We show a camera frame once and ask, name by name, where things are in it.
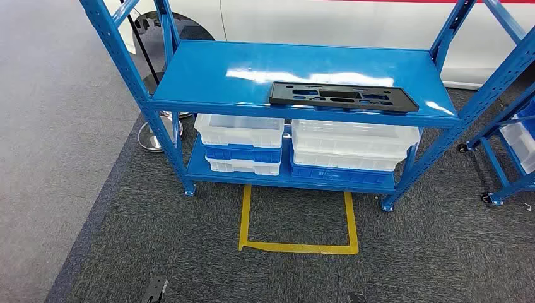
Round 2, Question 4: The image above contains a translucent white plastic crate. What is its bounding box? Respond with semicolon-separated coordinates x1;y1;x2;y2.
500;121;535;175

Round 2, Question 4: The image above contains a white car with red stripe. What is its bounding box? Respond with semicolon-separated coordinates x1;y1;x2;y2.
102;0;535;91

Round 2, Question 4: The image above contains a blue metal shelf rack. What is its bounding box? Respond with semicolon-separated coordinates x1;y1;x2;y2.
79;0;535;213

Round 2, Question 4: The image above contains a black stanchion pole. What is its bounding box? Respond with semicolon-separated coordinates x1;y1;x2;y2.
119;0;168;96

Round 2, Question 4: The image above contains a blue rack on casters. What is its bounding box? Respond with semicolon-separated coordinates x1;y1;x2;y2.
457;81;535;206

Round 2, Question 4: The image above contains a small blue plastic bin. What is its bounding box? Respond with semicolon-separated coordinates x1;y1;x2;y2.
203;144;283;164

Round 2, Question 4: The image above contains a small clear plastic bin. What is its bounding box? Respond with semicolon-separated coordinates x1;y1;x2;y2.
194;114;286;149
205;157;281;177

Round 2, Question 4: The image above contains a blue plastic crate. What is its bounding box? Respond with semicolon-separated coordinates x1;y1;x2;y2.
516;99;535;139

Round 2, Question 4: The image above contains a black plastic panel part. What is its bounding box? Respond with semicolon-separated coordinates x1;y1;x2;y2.
268;81;420;114

